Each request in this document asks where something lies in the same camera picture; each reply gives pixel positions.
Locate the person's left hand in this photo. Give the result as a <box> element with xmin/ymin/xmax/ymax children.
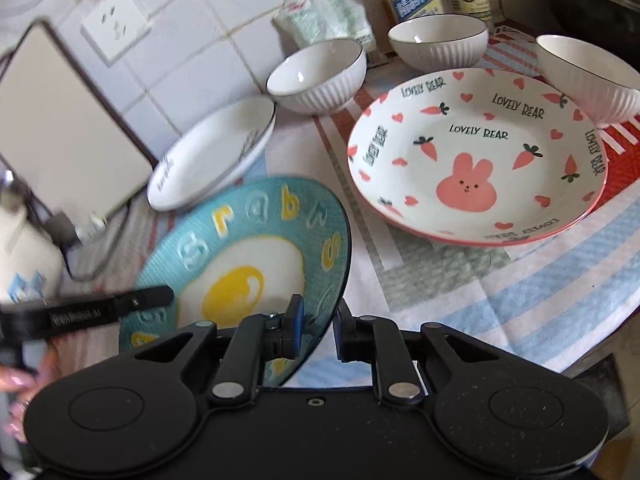
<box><xmin>1</xmin><ymin>344</ymin><xmax>61</xmax><ymax>443</ymax></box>

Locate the white green plastic bag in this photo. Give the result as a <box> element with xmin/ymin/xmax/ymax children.
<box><xmin>272</xmin><ymin>0</ymin><xmax>378</xmax><ymax>54</ymax></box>

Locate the white oval plate black rim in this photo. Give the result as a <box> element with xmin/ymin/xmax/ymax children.
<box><xmin>146</xmin><ymin>96</ymin><xmax>277</xmax><ymax>212</ymax></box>

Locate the black power cable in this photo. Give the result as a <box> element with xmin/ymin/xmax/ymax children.
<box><xmin>29</xmin><ymin>194</ymin><xmax>134</xmax><ymax>283</ymax></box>

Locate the white ribbed bowl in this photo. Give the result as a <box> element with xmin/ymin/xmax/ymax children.
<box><xmin>266</xmin><ymin>38</ymin><xmax>367</xmax><ymax>116</ymax></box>
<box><xmin>387</xmin><ymin>14</ymin><xmax>489</xmax><ymax>74</ymax></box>
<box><xmin>535</xmin><ymin>35</ymin><xmax>639</xmax><ymax>127</ymax></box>

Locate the white rice cooker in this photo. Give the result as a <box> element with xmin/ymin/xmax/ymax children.
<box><xmin>0</xmin><ymin>170</ymin><xmax>63</xmax><ymax>304</ymax></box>

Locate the teal fried egg plate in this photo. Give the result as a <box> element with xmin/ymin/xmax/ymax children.
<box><xmin>118</xmin><ymin>177</ymin><xmax>352</xmax><ymax>387</ymax></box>

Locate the beige cutting board dark rim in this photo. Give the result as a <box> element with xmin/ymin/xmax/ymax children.
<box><xmin>1</xmin><ymin>20</ymin><xmax>157</xmax><ymax>233</ymax></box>

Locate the white wall power socket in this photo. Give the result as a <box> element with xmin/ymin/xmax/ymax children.
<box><xmin>80</xmin><ymin>0</ymin><xmax>152</xmax><ymax>66</ymax></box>

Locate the pink bunny carrot plate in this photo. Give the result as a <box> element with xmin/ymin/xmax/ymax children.
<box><xmin>347</xmin><ymin>68</ymin><xmax>608</xmax><ymax>247</ymax></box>

